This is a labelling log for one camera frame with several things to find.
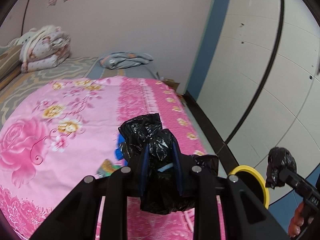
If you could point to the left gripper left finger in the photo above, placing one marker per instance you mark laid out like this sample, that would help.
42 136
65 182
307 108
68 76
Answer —
97 203

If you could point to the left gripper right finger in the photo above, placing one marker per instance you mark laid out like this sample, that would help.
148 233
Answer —
225 208

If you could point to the orange green snack packet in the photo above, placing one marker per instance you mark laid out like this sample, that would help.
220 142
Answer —
107 168

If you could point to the blue rubber glove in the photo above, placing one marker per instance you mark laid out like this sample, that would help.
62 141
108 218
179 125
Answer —
121 152

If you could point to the yellow rimmed black trash bin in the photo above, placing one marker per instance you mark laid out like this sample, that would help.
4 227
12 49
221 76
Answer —
254 181

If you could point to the person's right hand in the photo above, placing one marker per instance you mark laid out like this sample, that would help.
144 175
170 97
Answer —
296 222

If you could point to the pink floral bedspread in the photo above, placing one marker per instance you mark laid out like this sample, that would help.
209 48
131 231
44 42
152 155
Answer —
65 130

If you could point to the white wardrobe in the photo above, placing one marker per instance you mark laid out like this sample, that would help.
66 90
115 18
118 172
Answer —
256 78

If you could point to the cardboard box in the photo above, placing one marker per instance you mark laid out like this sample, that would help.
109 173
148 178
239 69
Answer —
171 83

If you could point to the grey folded blanket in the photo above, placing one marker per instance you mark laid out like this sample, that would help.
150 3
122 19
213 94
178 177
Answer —
124 59

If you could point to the striped brown pillow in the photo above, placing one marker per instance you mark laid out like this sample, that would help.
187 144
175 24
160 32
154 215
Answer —
10 59

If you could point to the folded floral quilt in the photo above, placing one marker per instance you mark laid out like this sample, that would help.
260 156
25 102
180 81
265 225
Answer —
46 48

